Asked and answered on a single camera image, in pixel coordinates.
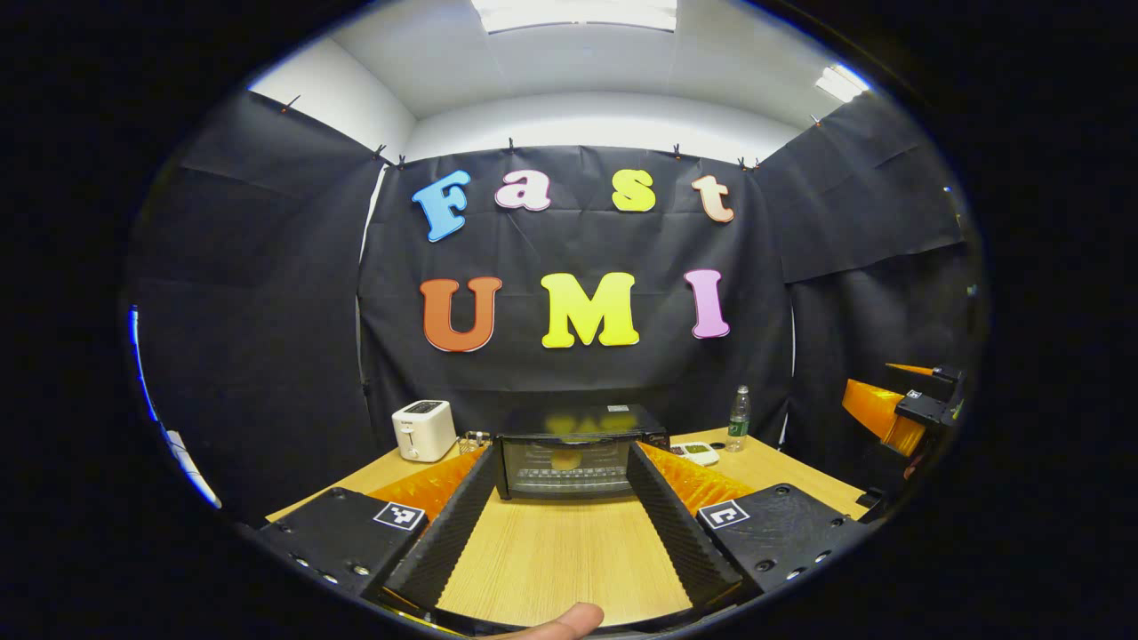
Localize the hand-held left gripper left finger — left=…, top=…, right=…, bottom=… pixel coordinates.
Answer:
left=258, top=444, right=499, bottom=614

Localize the clear plastic water bottle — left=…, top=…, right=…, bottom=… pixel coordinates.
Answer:
left=726, top=385, right=752, bottom=453

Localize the black backdrop cloth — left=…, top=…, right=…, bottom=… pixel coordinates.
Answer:
left=124, top=89, right=983, bottom=525

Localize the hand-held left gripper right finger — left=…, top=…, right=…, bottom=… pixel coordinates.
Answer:
left=625, top=442, right=870, bottom=610

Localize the white toaster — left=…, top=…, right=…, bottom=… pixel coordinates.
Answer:
left=391, top=399, right=458, bottom=463

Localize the black electric oven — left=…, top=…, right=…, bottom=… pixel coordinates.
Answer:
left=493, top=404, right=669, bottom=500

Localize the ceiling light panel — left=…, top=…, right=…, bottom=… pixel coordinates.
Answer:
left=471, top=0, right=678, bottom=35
left=815, top=64, right=868, bottom=103

